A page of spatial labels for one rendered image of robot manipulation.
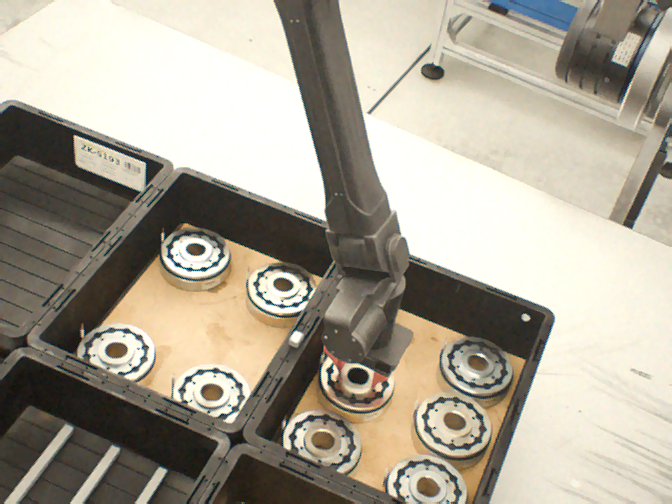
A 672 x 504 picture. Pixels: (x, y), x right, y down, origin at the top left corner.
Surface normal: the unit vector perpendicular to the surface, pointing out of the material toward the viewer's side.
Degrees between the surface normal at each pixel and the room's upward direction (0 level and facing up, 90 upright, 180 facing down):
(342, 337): 93
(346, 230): 90
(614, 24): 90
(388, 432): 0
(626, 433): 0
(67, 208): 0
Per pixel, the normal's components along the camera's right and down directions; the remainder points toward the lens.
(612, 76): -0.48, 0.61
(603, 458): 0.13, -0.70
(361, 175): 0.82, 0.11
